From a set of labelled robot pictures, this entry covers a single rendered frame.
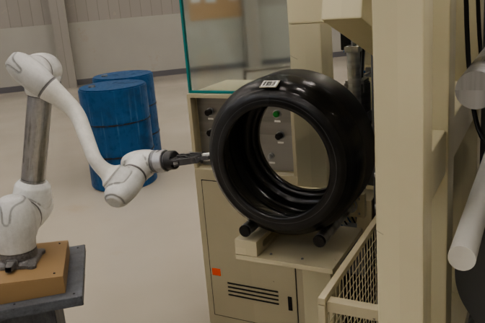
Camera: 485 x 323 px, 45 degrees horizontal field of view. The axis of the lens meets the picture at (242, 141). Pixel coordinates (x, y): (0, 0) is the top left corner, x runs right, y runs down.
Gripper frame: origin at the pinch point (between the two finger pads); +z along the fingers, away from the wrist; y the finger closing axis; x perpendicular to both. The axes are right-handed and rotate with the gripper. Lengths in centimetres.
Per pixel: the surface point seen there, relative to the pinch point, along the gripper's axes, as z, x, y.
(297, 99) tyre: 43.8, -18.9, -11.3
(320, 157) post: 32.2, 10.6, 26.3
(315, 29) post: 39, -38, 26
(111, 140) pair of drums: -241, 29, 216
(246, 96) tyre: 25.9, -21.9, -11.2
